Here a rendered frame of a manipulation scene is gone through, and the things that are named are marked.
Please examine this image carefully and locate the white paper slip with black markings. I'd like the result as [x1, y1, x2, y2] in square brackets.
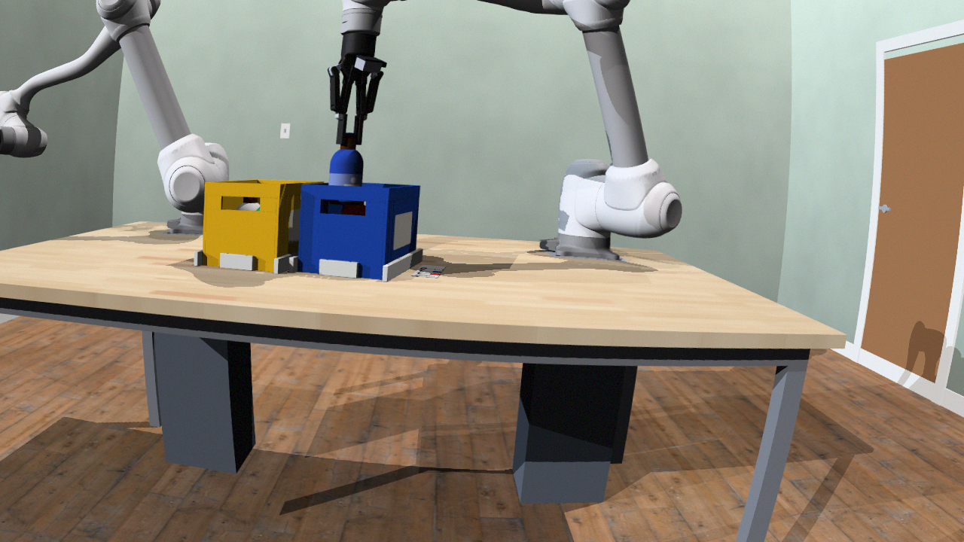
[412, 265, 446, 278]

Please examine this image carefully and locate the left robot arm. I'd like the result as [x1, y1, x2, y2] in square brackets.
[340, 0, 682, 260]

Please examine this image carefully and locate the blue bottle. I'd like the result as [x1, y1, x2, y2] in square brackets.
[328, 132, 364, 206]

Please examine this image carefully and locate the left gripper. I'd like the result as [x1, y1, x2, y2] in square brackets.
[328, 33, 383, 145]

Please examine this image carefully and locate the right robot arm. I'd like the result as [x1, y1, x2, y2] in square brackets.
[0, 0, 229, 234]

